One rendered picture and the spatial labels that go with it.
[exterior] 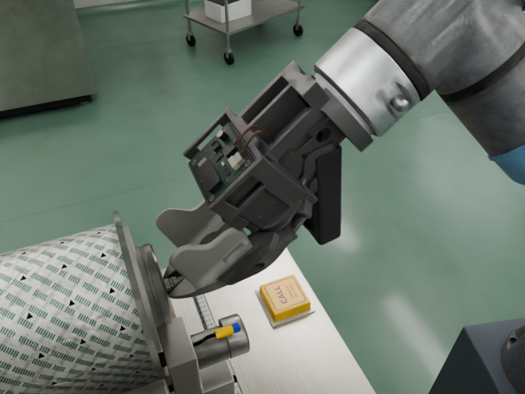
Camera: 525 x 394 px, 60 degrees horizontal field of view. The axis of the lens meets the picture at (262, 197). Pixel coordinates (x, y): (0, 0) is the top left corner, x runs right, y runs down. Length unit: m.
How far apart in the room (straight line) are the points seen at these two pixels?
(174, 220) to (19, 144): 2.77
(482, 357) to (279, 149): 0.61
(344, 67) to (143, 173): 2.34
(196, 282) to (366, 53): 0.22
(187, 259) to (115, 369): 0.11
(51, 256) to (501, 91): 0.35
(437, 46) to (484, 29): 0.03
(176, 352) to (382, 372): 1.44
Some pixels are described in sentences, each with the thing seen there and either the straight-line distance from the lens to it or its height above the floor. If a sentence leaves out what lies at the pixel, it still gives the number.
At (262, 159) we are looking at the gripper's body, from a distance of 0.30.
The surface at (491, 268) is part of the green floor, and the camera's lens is 2.30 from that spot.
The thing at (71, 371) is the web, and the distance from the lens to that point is 0.40.
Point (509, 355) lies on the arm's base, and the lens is 0.85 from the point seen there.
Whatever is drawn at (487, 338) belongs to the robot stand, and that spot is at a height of 0.90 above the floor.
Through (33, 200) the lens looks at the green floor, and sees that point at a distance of 2.65.
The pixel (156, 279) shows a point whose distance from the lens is 0.40.
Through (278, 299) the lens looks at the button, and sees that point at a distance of 0.82.
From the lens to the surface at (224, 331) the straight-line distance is 0.41.
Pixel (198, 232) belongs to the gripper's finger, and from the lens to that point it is 0.40.
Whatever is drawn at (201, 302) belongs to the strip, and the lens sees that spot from 0.85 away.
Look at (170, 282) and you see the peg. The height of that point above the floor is 1.27.
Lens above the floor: 1.59
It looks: 41 degrees down
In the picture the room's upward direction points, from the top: straight up
